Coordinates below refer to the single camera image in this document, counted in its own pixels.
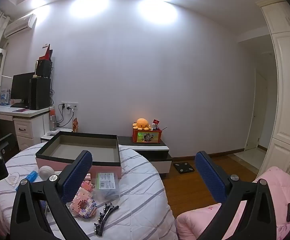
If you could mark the orange octopus plush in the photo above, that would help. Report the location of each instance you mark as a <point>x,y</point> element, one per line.
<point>142,123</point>

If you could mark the white wall socket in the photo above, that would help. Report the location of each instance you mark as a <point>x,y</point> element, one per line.
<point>70,105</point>

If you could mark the red toy box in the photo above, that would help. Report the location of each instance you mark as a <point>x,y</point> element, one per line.
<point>147,137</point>

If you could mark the clear bottle orange lid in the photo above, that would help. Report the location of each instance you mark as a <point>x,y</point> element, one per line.
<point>53,120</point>

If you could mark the white desk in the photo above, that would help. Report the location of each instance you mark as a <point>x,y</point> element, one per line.
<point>22,130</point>

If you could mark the black monitor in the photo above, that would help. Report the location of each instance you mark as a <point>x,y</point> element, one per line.
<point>20,87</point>

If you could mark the clear plastic box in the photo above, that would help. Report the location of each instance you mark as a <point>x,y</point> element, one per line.
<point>107,186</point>

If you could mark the white door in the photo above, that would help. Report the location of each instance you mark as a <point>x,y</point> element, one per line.
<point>257,110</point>

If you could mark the black bathroom scale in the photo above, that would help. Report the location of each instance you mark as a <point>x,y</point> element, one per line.
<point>183,167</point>

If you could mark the pink floral quilt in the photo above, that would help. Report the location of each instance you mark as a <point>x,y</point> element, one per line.
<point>285,187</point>

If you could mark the white air conditioner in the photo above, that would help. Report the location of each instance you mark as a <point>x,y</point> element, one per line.
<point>20,26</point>

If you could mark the small black box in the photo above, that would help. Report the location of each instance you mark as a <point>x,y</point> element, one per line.
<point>45,68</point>

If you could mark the black white low cabinet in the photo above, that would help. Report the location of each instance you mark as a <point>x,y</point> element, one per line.
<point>150,152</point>

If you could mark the pink block figure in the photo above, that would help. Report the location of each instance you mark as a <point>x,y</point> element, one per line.
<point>83,201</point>

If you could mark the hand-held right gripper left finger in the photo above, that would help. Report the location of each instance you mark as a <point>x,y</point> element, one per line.
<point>77,175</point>

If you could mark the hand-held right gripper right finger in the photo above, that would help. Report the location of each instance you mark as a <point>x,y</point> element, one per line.
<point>210,177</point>

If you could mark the orange snack bag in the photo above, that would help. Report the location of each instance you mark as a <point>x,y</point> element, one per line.
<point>75,125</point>

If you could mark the blue white tube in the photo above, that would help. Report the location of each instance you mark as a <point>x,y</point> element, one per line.
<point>30,177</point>

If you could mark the white wardrobe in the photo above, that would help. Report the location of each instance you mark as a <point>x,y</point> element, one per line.
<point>287,92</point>

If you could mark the blue white packet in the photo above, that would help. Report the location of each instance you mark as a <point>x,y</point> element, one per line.
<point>5,97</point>

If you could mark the red white small toy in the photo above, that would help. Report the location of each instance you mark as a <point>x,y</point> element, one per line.
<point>155,124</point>

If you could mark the black hair clip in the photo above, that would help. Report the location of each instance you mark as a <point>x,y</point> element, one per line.
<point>104,217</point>

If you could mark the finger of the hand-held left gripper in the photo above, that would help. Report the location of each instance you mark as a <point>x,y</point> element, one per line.
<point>0,142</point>

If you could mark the white round device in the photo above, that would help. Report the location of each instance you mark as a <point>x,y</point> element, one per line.
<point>46,173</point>

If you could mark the small white nightstand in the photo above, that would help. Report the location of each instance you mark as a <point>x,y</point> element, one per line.
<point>52,136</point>

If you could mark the pink box with black rim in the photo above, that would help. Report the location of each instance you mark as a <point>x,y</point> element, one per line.
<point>85,146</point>

